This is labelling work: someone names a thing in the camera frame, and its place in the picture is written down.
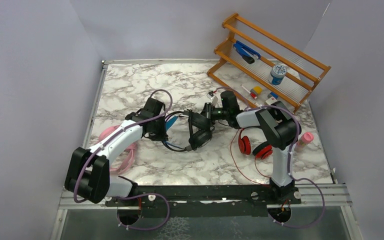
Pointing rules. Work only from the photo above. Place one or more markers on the blue white round container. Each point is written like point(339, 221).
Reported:
point(277, 74)

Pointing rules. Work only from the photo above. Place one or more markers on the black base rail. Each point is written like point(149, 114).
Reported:
point(187, 201)

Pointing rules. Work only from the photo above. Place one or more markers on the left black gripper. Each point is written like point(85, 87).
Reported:
point(163, 136)

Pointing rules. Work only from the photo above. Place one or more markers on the white red pen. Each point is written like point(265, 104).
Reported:
point(247, 91)

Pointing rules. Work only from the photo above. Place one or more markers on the red black headphones with cable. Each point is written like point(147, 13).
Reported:
point(262, 151)

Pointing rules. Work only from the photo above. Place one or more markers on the small pink cup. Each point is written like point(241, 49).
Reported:
point(303, 141)

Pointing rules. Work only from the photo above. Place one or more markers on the white small box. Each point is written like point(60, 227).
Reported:
point(271, 99)

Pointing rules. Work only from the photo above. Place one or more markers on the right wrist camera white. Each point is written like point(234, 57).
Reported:
point(213, 99)

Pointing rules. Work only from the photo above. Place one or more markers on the blue black tool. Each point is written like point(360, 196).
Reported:
point(248, 54)

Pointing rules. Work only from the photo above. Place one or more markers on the pink headphones with cable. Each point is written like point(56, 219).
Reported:
point(129, 158)

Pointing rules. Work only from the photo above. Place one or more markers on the black blue headphones with cable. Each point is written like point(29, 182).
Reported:
point(200, 130)

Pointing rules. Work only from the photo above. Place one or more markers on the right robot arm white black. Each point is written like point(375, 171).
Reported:
point(280, 129)

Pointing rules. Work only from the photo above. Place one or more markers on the yellow red small block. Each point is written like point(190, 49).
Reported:
point(256, 91)

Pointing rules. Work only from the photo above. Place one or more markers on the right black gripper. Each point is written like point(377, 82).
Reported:
point(207, 112)

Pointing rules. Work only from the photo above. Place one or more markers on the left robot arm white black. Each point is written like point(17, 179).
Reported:
point(88, 176)

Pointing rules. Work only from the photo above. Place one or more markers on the orange wooden rack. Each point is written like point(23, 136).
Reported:
point(304, 73)

